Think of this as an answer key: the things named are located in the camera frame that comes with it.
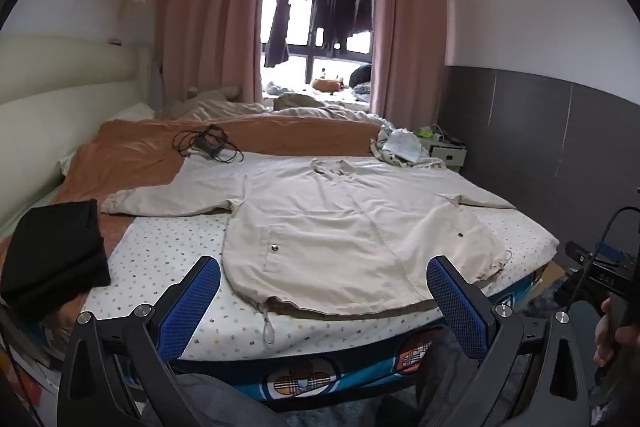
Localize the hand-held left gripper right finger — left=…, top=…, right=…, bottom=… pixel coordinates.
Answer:
left=426, top=255, right=591, bottom=427

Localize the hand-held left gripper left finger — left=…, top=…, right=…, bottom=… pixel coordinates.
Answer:
left=57, top=255, right=222, bottom=427

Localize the beige jacket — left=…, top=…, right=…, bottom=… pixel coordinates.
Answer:
left=100, top=156, right=517, bottom=346

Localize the person's right hand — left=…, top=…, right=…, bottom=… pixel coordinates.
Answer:
left=592, top=297, right=640, bottom=369

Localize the bed with dotted sheet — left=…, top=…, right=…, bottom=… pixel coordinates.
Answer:
left=0, top=104, right=561, bottom=413

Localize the person's right leg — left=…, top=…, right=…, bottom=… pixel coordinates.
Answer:
left=415, top=327, right=506, bottom=427

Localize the person's leg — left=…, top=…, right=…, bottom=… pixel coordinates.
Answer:
left=415, top=327, right=506, bottom=427
left=150, top=372, right=286, bottom=427

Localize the person's left leg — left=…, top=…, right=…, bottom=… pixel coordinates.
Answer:
left=150, top=372, right=286, bottom=427

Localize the black folded cloth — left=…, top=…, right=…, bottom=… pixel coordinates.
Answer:
left=0, top=198, right=112, bottom=323

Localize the white nightstand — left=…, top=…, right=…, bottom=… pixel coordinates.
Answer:
left=425, top=127, right=468, bottom=173

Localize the orange blanket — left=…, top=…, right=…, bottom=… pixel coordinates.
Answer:
left=50, top=113, right=396, bottom=208

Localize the light blue printed cloth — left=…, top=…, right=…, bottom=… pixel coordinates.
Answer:
left=385, top=130, right=431, bottom=160

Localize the beige duvet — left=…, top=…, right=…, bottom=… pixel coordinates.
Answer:
left=155, top=87, right=396, bottom=128

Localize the white pillow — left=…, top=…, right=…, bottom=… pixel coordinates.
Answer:
left=105, top=101, right=157, bottom=124

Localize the dark cloth bundle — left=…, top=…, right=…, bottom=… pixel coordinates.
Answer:
left=348, top=64, right=373, bottom=89

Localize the orange plush toy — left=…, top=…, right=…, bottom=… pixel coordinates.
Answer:
left=310, top=77, right=346, bottom=94

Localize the pink curtain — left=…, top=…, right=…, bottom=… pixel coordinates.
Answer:
left=370, top=0, right=451, bottom=130
left=152, top=0, right=273, bottom=108

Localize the long dark hanging garment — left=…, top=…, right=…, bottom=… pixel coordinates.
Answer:
left=263, top=0, right=295, bottom=68

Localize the black cable bundle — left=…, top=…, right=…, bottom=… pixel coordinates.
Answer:
left=172, top=124, right=243, bottom=160

